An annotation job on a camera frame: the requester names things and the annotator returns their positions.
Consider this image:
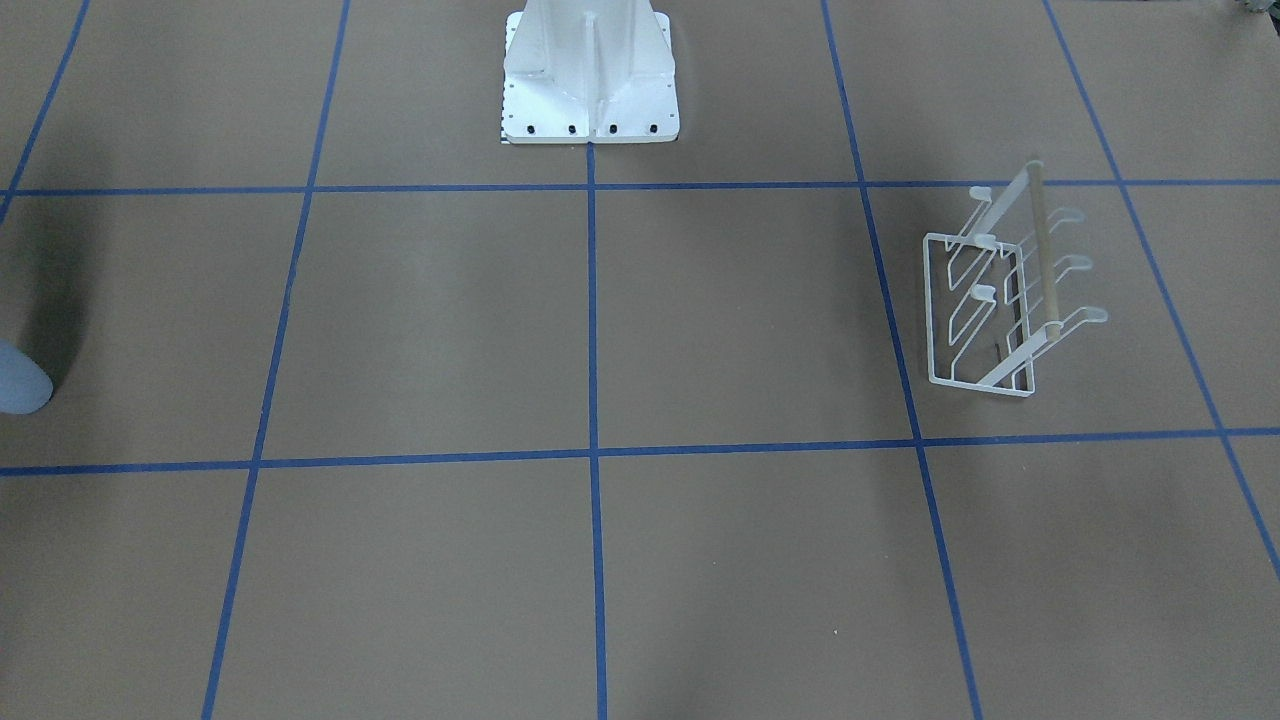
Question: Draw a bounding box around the white wire cup holder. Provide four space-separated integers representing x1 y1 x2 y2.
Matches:
922 158 1110 398

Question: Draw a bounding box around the light blue cup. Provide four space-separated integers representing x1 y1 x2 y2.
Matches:
1 340 54 415

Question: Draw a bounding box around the white camera pole base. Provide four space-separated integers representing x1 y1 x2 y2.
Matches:
500 1 681 145

